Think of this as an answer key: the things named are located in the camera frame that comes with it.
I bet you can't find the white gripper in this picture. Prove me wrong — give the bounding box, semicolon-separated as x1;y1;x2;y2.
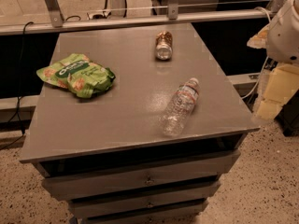
247;0;299;120

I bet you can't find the clear plastic water bottle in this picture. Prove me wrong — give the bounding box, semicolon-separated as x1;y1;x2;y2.
160;77;199;136

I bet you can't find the orange soda can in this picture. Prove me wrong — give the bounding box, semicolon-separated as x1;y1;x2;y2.
155;31;173;61

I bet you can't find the floor power outlet box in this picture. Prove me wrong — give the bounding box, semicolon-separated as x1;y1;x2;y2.
87;11;111;20

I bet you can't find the grey drawer cabinet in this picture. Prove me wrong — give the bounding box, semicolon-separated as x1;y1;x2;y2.
21;23;256;224

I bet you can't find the green chip bag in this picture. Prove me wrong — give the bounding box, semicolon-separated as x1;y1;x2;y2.
36;53;115;99

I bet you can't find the white cable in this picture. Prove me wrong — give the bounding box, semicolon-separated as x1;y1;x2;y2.
241;7;273;101

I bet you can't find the metal window rail frame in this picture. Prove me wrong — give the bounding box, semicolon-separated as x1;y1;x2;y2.
0;0;286;35

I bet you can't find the black power cable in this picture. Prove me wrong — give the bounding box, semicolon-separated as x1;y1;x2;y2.
0;21;36;151

